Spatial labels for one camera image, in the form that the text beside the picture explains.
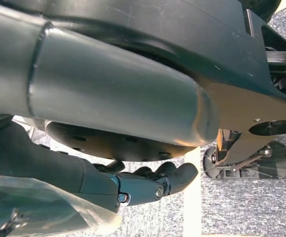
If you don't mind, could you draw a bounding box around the yellow floor tape square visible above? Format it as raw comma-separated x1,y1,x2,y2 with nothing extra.
183,146,203,237

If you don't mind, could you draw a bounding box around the pale right wrist camera housing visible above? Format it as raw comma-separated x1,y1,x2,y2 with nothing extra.
0,176,122,237

